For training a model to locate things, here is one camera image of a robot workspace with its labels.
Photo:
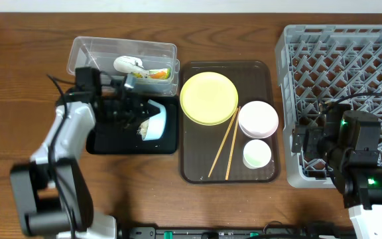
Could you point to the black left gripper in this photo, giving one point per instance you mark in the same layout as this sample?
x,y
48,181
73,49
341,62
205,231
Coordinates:
x,y
132,113

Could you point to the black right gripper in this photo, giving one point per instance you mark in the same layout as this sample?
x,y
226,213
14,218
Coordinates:
x,y
298,139

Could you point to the light blue bowl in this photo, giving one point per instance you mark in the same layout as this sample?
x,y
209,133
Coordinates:
x,y
157,124

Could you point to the yellow green snack wrapper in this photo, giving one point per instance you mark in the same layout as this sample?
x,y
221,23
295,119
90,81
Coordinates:
x,y
163,73

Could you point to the white paper napkin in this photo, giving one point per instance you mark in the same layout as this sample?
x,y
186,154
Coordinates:
x,y
128,64

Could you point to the small white green cup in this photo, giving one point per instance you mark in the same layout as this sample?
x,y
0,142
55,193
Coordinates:
x,y
256,154

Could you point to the pink bowl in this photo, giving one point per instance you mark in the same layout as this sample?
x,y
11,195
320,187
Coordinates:
x,y
258,120

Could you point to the pile of rice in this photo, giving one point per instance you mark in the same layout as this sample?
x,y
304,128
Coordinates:
x,y
142,129

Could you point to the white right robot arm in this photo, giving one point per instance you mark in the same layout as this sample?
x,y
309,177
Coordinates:
x,y
348,142

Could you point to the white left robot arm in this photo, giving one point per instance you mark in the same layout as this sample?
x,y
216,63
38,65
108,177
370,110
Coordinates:
x,y
50,191

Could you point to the clear plastic waste bin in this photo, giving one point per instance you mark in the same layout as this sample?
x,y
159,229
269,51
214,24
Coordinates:
x,y
100,53

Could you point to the gray dishwasher rack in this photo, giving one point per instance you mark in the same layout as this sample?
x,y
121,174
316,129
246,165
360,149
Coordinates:
x,y
322,63

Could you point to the black tray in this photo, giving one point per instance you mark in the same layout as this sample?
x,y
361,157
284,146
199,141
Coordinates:
x,y
107,139

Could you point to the yellow plate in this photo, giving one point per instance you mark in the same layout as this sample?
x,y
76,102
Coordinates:
x,y
208,98

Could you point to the wooden chopstick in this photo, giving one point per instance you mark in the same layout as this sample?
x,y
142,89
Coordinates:
x,y
232,144
223,141

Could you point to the brown serving tray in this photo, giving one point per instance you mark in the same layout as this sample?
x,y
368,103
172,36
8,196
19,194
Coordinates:
x,y
199,144

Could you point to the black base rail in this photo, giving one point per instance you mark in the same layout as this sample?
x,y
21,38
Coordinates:
x,y
273,229

